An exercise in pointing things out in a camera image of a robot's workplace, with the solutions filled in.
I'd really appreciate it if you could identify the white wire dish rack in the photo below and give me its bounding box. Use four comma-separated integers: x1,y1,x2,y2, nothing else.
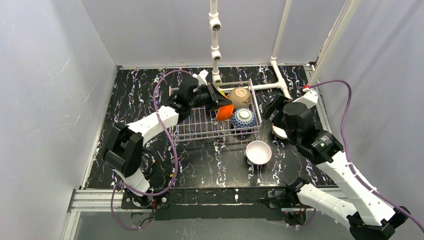
169,79,262,142

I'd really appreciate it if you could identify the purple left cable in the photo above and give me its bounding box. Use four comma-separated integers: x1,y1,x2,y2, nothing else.
110,69,196,231

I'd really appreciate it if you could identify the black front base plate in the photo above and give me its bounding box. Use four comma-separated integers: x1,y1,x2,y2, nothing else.
121,187,314,224

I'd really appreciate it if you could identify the beige floral bowl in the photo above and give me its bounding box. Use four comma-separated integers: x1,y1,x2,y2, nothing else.
228,87,251,109

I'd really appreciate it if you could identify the cream white bowl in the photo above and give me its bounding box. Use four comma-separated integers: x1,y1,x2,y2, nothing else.
272,124,288,140

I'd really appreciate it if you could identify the aluminium extrusion frame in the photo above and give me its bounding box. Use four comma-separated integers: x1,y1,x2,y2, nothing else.
61,189,154,240

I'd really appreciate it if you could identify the white bowl under green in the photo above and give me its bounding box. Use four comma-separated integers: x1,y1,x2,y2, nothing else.
245,140,272,166

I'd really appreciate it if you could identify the blue patterned bowl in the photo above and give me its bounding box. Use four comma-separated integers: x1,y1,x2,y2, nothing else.
231,108,257,129

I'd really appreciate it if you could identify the white PVC camera post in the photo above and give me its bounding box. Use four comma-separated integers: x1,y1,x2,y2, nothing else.
208,0,222,86

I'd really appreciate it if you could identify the orange bowl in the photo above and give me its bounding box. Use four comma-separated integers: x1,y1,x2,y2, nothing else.
215,104,235,122

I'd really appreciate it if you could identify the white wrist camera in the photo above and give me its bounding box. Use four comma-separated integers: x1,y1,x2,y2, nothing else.
192,69,209,86
294,87,319,109

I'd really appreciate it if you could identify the coiled black cable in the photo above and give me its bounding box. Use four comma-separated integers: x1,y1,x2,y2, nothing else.
140,150,157,182

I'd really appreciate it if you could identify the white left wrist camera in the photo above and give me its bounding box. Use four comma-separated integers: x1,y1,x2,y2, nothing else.
192,69,209,86

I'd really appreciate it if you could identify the white PVC pipe frame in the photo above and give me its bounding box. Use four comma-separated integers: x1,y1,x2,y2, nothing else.
218,0,305,104

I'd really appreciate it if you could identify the white diagonal PVC pole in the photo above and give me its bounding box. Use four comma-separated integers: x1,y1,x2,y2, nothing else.
308,0,361,85

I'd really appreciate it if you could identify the black yellow screwdriver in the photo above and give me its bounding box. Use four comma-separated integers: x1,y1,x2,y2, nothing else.
156,150,175,178

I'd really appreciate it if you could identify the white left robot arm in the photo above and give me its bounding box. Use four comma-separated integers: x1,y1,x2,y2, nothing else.
101,76,232,197

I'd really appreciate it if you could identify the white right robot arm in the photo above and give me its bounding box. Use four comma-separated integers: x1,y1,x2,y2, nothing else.
262,90,408,240

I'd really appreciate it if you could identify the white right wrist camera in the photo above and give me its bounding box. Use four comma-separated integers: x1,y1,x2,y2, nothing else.
294,87,319,109

